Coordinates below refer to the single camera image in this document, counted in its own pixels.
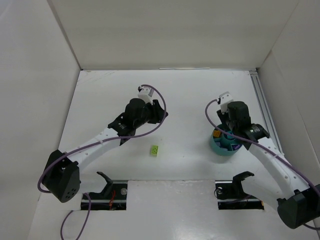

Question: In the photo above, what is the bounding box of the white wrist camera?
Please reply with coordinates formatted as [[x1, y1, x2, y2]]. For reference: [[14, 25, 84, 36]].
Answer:
[[218, 91, 234, 114], [137, 86, 154, 104]]

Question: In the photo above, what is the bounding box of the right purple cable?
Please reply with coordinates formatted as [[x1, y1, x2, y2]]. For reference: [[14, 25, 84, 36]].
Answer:
[[204, 98, 320, 231]]

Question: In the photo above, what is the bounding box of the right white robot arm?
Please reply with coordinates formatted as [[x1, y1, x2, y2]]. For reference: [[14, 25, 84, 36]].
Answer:
[[215, 97, 320, 229]]

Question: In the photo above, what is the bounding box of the teal divided round container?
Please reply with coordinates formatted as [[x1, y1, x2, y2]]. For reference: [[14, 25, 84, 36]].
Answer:
[[209, 127, 243, 156]]

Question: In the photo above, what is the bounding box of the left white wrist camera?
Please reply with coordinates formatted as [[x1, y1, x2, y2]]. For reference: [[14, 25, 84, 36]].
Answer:
[[137, 86, 154, 104]]

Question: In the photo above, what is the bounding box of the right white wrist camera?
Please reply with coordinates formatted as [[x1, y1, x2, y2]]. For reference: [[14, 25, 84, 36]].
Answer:
[[218, 91, 234, 114]]

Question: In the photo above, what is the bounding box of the aluminium rail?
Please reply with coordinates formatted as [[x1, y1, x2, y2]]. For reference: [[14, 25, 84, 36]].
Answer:
[[248, 67, 311, 201]]

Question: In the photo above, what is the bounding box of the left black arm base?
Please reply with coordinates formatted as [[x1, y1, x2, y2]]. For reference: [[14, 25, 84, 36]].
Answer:
[[79, 171, 128, 211]]

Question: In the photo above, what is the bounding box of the yellow orange lego brick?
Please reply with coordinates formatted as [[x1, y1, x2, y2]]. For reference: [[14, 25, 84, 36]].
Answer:
[[212, 129, 222, 139]]

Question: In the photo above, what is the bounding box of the lime green lego brick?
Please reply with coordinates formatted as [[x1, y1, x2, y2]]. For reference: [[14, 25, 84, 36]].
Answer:
[[150, 145, 159, 157]]

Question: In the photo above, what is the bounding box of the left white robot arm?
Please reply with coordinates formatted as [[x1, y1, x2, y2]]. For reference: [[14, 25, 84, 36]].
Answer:
[[37, 98, 169, 203]]

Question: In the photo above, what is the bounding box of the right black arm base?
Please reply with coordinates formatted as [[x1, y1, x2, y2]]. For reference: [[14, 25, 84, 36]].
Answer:
[[214, 171, 265, 210]]

